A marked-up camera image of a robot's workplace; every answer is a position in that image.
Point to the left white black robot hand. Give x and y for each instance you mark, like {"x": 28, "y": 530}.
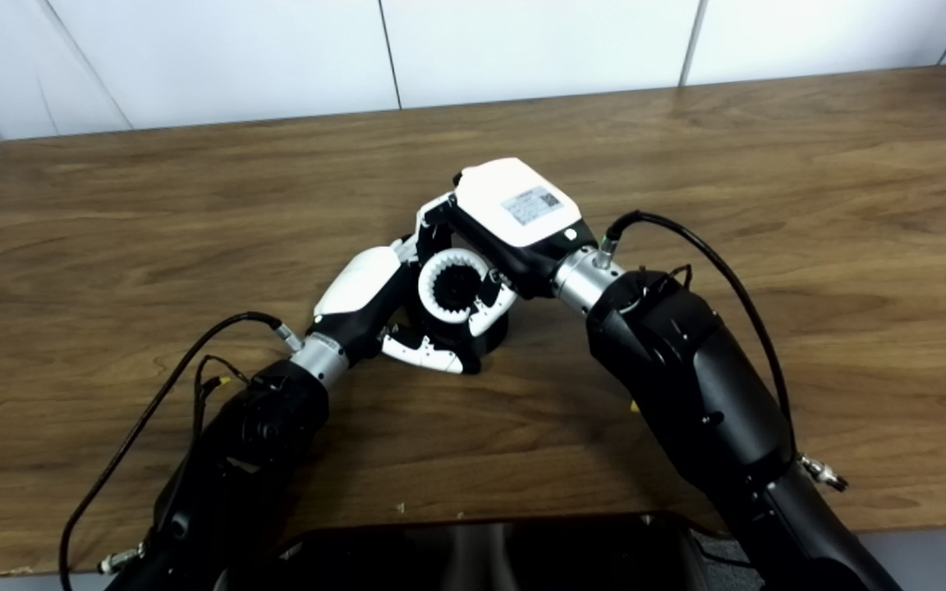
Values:
{"x": 358, "y": 283}

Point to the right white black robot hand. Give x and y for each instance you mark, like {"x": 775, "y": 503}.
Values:
{"x": 506, "y": 201}

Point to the round black plastic part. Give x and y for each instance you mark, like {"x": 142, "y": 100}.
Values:
{"x": 456, "y": 289}

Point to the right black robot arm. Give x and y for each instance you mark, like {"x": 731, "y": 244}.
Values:
{"x": 686, "y": 377}

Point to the glossy black robot torso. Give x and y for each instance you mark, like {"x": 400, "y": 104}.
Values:
{"x": 481, "y": 558}

